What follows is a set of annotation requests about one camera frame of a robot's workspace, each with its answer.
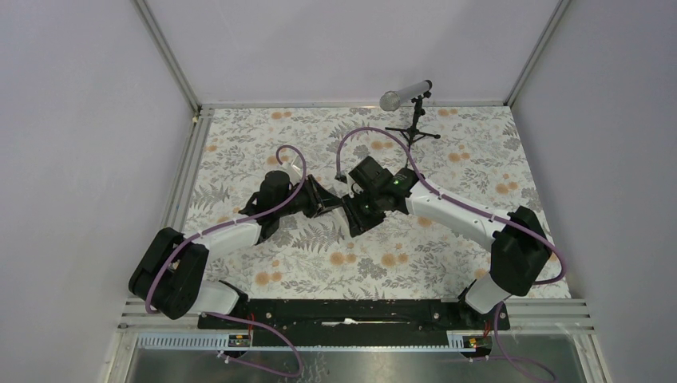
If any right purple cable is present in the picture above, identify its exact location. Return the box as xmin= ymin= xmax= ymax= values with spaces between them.
xmin=335 ymin=126 xmax=568 ymax=286

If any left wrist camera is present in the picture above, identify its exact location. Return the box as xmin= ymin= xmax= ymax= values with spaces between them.
xmin=281 ymin=162 xmax=305 ymax=184

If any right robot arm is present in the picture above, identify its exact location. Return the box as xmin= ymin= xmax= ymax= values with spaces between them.
xmin=339 ymin=156 xmax=552 ymax=329

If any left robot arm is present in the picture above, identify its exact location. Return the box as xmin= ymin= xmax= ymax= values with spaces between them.
xmin=128 ymin=171 xmax=342 ymax=328

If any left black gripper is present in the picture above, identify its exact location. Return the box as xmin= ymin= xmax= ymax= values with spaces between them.
xmin=276 ymin=175 xmax=342 ymax=219

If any purple cable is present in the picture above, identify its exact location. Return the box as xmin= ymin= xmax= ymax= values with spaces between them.
xmin=335 ymin=126 xmax=568 ymax=286
xmin=145 ymin=144 xmax=308 ymax=315

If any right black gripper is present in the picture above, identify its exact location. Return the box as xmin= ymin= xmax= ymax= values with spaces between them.
xmin=340 ymin=188 xmax=386 ymax=238

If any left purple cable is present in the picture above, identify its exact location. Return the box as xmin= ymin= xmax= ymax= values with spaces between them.
xmin=145 ymin=144 xmax=308 ymax=315

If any black tripod mic stand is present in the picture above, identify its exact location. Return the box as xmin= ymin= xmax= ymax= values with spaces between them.
xmin=386 ymin=91 xmax=441 ymax=152

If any silver microphone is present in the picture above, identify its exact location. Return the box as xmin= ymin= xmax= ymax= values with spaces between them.
xmin=379 ymin=80 xmax=433 ymax=112

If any floral table mat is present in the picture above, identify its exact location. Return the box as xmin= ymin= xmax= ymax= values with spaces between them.
xmin=184 ymin=107 xmax=543 ymax=299

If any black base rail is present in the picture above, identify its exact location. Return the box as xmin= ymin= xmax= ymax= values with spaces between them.
xmin=197 ymin=299 xmax=510 ymax=347

